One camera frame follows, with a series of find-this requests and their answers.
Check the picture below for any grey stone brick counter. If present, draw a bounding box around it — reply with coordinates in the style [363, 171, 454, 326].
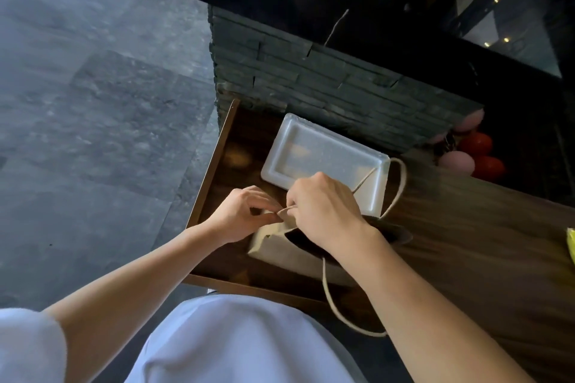
[208, 5, 485, 155]

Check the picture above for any red balloon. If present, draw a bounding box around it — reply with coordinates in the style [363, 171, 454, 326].
[457, 131, 494, 157]
[472, 155, 507, 181]

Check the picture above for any person's right forearm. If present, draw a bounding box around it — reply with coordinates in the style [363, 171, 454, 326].
[332, 225, 536, 383]

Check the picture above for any white foam tray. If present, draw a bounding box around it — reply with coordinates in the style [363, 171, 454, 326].
[260, 113, 392, 218]

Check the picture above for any person's left hand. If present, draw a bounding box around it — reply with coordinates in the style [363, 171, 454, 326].
[203, 185, 284, 247]

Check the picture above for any person's right hand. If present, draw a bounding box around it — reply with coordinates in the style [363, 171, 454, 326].
[286, 171, 376, 259]

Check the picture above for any white shirt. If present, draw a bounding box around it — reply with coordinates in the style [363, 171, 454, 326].
[0, 293, 370, 383]

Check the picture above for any person's left forearm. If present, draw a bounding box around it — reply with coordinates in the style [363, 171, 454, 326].
[42, 221, 226, 383]

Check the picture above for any pink balloon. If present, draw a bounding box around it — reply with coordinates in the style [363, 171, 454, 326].
[438, 151, 476, 176]
[453, 108, 486, 135]

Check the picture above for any beige paper bag with rope handles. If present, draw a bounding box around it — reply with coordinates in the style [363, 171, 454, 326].
[247, 157, 414, 338]

